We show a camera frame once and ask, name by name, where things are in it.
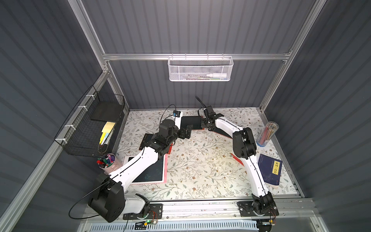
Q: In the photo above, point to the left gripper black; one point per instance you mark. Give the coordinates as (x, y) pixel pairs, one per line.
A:
(185, 132)

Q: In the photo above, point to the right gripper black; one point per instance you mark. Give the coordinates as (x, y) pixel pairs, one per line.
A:
(207, 122)

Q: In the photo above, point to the red tablet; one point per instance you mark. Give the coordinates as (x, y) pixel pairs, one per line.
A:
(195, 121)
(221, 132)
(147, 137)

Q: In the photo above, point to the pink white writing tablet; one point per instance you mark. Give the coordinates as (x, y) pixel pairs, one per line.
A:
(154, 174)

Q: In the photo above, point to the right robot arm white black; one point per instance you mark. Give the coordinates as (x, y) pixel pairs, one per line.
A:
(244, 147)

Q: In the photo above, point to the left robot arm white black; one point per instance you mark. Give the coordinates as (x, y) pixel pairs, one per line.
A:
(108, 198)

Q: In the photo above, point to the white marker in basket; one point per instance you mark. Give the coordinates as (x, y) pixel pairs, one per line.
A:
(217, 76)

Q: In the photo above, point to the clear tube of colour pencils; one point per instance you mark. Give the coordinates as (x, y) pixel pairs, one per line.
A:
(270, 129)

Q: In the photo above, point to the yellow sticky notes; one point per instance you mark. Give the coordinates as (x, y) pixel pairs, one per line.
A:
(106, 131)

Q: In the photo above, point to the dark blue book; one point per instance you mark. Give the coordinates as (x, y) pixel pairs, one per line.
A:
(271, 169)

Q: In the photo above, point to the black notebook in basket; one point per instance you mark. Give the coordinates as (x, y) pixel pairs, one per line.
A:
(107, 111)

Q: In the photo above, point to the pink cup of markers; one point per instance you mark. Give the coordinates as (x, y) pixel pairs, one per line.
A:
(109, 163)

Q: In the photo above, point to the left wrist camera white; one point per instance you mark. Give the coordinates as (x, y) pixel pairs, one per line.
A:
(177, 118)

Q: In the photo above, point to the white wire mesh basket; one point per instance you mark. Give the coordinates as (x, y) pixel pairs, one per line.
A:
(193, 68)

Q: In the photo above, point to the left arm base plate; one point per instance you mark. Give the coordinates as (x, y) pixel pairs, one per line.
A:
(151, 212)

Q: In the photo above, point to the black wire wall basket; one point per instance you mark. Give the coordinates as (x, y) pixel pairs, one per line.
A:
(80, 136)

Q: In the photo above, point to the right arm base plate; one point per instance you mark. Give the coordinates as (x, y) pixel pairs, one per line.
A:
(246, 209)

